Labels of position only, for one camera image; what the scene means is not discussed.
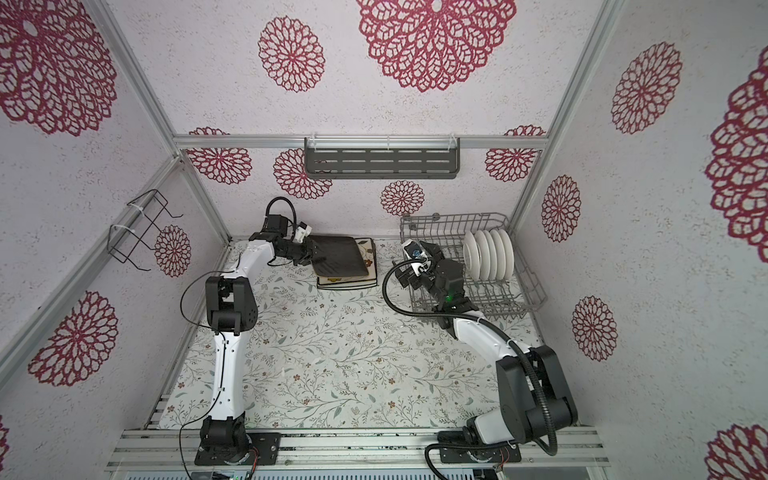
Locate grey wire dish rack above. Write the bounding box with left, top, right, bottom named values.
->
left=400, top=212, right=547, bottom=322

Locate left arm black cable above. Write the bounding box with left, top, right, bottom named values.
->
left=178, top=196, right=299, bottom=480

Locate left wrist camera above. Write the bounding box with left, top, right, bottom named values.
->
left=292, top=222, right=312, bottom=244

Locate grey wall shelf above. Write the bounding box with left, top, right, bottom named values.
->
left=303, top=137, right=461, bottom=180

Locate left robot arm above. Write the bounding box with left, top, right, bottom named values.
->
left=194, top=215, right=338, bottom=466

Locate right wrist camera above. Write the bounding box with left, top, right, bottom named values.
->
left=402, top=239, right=431, bottom=265

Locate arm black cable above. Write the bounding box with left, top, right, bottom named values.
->
left=178, top=196, right=299, bottom=480
left=381, top=257, right=560, bottom=480

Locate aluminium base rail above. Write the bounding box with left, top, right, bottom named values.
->
left=104, top=392, right=610, bottom=480

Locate black square plate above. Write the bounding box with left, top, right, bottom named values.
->
left=309, top=235, right=368, bottom=278
left=312, top=237, right=378, bottom=289

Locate white round plate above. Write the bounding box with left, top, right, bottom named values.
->
left=475, top=230, right=492, bottom=281
left=497, top=229, right=515, bottom=281
left=488, top=230, right=507, bottom=281
left=462, top=232, right=482, bottom=281

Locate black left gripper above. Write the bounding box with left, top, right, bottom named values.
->
left=278, top=235, right=328, bottom=265

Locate floral table mat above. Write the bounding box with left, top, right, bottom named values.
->
left=157, top=238, right=571, bottom=431

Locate black wire wall holder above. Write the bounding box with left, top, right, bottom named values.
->
left=106, top=189, right=183, bottom=272

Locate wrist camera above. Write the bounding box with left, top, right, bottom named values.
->
left=402, top=239, right=431, bottom=265
left=292, top=222, right=312, bottom=244

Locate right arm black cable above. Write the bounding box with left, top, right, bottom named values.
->
left=381, top=257, right=560, bottom=480

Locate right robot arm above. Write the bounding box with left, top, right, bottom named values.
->
left=382, top=240, right=578, bottom=457

